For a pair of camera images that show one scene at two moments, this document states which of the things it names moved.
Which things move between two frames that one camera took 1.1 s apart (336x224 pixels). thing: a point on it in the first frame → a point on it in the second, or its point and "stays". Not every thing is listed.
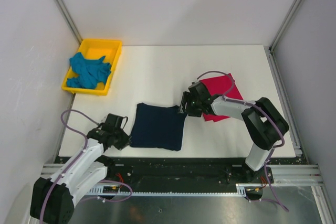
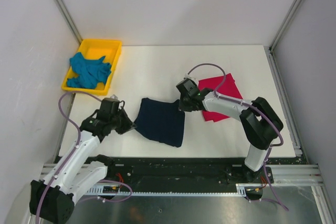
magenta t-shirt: x=220 y=85 stays
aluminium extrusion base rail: x=295 y=175 stays
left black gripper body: x=122 y=139 → x=120 y=122
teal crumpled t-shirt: x=90 y=72 stays
